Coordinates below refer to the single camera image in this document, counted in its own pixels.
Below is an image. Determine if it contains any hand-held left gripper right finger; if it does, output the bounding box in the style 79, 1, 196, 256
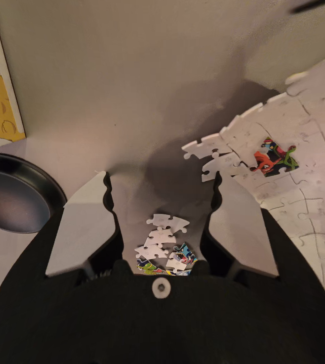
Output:
200, 171, 279, 278

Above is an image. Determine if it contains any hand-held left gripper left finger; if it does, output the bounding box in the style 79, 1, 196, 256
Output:
45, 171, 124, 278

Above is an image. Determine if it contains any colourful puzzle ball shell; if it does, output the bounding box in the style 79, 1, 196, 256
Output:
182, 51, 325, 292

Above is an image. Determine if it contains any blue red puzzle piece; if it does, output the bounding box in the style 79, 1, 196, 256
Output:
174, 242, 198, 265

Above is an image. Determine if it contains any black round ball stand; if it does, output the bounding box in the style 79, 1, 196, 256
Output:
0, 154, 67, 234

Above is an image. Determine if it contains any green colourful puzzle piece pair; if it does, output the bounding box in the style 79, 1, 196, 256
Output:
136, 259, 164, 276

